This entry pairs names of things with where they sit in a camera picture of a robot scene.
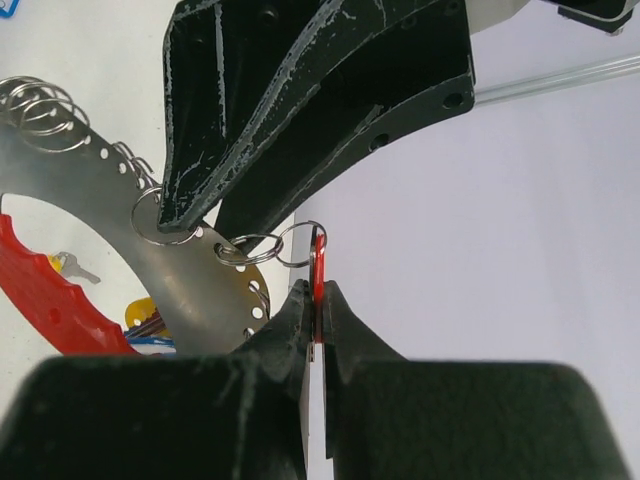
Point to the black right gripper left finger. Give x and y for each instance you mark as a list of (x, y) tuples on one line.
[(233, 416)]

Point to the yellow tag key on holder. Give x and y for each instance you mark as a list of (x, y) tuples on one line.
[(142, 319)]

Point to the yellow tag key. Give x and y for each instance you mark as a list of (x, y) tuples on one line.
[(142, 319), (66, 264)]

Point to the right aluminium frame post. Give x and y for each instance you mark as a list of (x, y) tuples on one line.
[(560, 80)]

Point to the metal keyring holder red handle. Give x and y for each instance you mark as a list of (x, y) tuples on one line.
[(49, 152)]

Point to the blue tag key on table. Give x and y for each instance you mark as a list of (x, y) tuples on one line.
[(8, 8)]

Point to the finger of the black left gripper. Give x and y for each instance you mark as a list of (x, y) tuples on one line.
[(237, 72), (393, 86)]

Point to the red tag key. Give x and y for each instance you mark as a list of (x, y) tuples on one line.
[(316, 265)]

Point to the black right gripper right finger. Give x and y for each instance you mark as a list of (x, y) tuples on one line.
[(388, 417)]

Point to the blue tag key on holder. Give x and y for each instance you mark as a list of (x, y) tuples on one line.
[(154, 341)]

